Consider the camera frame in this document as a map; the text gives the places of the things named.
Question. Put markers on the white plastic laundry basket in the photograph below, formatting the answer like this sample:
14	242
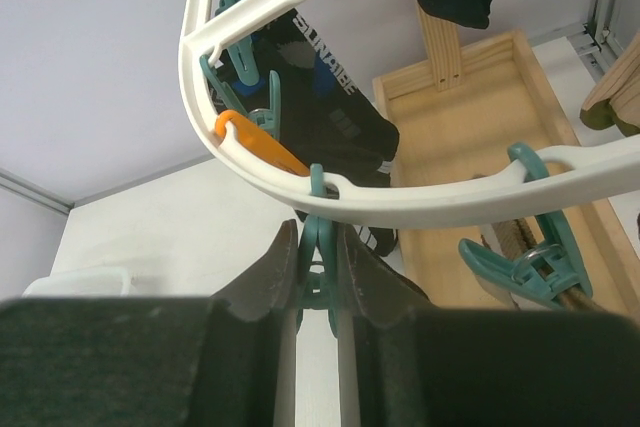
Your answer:
89	282

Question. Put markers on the beige striped ribbed sock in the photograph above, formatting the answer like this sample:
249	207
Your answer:
614	100

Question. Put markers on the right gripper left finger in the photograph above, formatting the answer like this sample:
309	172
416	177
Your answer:
223	360

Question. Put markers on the wooden hanger stand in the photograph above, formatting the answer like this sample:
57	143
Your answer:
457	113

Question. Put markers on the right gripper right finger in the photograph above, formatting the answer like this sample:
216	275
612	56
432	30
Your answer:
406	362

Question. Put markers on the orange clothes peg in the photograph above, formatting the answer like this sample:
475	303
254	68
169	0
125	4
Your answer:
259	142

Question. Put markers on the white round clip hanger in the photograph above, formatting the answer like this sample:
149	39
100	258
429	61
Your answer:
596	172

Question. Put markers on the teal clothes peg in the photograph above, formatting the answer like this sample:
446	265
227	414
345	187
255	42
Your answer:
225	96

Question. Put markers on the black sock plain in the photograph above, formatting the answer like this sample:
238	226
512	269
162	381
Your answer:
325	118

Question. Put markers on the black sock white stripes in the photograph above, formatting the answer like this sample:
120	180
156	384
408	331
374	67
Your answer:
381	241

